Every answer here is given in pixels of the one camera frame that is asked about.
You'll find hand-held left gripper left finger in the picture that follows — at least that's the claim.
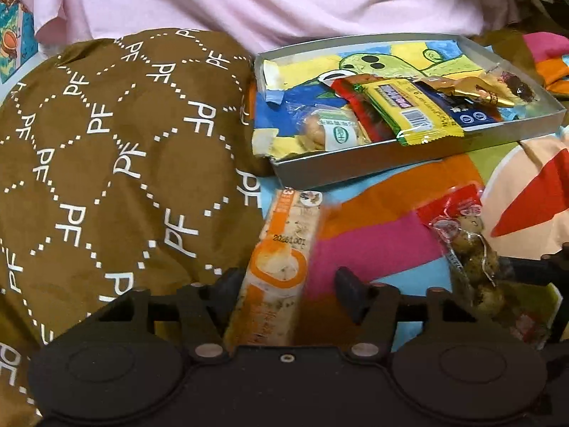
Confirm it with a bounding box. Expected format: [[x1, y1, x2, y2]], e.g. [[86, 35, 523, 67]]
[[89, 268, 244, 363]]

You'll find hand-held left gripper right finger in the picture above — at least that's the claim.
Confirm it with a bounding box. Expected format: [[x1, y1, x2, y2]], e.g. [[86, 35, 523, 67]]
[[335, 266, 480, 363]]

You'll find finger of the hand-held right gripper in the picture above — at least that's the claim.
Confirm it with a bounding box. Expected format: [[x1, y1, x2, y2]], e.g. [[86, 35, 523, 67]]
[[498, 240, 569, 286]]

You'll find orange cracker packet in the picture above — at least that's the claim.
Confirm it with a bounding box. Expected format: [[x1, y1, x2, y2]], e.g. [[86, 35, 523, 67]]
[[222, 189, 327, 348]]

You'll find quail egg packet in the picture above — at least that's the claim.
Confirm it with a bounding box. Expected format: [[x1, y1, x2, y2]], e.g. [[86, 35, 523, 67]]
[[415, 181, 514, 321]]

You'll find cardboard tray with cartoon drawing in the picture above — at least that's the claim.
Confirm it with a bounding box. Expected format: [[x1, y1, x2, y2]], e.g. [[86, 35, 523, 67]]
[[252, 32, 567, 190]]

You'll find clear green label snack packet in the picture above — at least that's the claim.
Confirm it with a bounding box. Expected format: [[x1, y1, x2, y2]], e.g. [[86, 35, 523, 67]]
[[284, 102, 369, 152]]

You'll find dark blue snack packet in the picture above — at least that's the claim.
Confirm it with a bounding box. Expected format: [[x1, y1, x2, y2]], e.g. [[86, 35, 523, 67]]
[[415, 84, 505, 131]]

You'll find red snack packet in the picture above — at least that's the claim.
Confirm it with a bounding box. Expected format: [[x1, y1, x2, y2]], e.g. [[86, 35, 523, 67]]
[[331, 75, 394, 143]]

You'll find clear packet of dark snack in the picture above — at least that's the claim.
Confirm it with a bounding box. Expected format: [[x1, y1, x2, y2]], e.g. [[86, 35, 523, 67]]
[[486, 64, 536, 105]]

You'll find gold snack packet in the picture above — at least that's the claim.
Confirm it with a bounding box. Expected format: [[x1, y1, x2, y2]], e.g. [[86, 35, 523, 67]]
[[413, 75, 519, 108]]

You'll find yellow snack packet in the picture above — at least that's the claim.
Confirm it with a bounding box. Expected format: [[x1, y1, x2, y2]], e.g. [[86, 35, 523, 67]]
[[362, 79, 465, 147]]

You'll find colourful printed blanket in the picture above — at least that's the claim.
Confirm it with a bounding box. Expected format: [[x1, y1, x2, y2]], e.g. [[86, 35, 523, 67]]
[[249, 27, 569, 352]]

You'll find brown patterned quilt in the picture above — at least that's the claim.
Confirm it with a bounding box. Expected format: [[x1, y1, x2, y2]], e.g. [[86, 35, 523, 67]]
[[0, 28, 274, 427]]

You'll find pink sheet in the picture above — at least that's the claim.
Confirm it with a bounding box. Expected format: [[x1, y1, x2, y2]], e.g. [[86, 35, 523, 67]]
[[0, 0, 534, 54]]

